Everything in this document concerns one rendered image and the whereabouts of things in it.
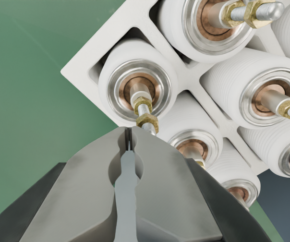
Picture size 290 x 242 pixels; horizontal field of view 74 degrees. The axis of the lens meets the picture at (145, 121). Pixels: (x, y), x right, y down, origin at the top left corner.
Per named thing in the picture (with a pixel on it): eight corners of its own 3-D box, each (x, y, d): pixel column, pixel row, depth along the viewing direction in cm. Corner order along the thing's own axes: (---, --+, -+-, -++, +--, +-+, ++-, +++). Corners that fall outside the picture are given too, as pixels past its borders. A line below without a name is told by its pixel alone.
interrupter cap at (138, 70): (182, 74, 22) (184, 75, 22) (154, 127, 25) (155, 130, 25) (120, 46, 20) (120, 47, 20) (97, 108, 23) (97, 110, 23)
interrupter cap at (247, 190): (240, 169, 29) (243, 172, 28) (264, 194, 32) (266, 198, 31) (199, 195, 31) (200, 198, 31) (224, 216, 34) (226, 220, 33)
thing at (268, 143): (253, 77, 41) (328, 113, 25) (271, 108, 44) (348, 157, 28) (214, 104, 43) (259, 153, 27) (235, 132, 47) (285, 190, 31)
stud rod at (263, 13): (217, 16, 18) (264, 13, 11) (225, 6, 18) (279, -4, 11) (224, 23, 18) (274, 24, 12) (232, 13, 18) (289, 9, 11)
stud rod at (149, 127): (142, 93, 20) (152, 128, 13) (147, 100, 21) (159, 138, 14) (134, 98, 20) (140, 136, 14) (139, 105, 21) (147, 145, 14)
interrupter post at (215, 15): (201, 18, 20) (212, 17, 17) (218, -5, 19) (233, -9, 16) (217, 33, 20) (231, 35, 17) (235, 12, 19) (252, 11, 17)
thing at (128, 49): (165, 49, 38) (195, 69, 22) (145, 92, 42) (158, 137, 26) (118, 27, 35) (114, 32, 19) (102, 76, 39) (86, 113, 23)
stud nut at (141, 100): (146, 92, 18) (147, 95, 18) (155, 106, 19) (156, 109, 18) (128, 103, 19) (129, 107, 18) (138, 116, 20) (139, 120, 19)
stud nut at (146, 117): (151, 108, 15) (152, 113, 14) (162, 124, 16) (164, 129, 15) (130, 122, 15) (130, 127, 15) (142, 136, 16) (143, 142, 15)
